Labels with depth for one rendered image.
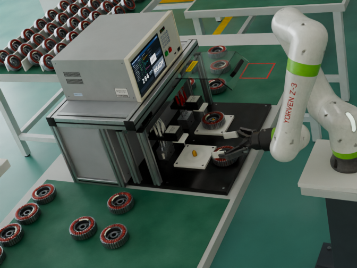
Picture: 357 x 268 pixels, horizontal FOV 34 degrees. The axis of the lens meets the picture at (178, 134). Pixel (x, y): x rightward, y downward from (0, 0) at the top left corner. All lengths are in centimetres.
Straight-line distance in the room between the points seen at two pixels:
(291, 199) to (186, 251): 134
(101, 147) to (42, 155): 203
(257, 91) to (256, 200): 76
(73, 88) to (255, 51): 123
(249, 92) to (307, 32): 104
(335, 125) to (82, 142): 106
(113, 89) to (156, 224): 58
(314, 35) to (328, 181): 61
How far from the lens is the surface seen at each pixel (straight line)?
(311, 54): 203
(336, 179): 234
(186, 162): 256
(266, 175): 362
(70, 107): 256
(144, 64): 243
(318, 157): 246
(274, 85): 301
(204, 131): 272
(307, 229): 324
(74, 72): 251
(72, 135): 255
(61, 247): 243
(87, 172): 266
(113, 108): 243
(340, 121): 223
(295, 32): 204
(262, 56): 331
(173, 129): 254
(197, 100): 269
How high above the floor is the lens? 228
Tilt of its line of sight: 33 degrees down
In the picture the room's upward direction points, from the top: 16 degrees counter-clockwise
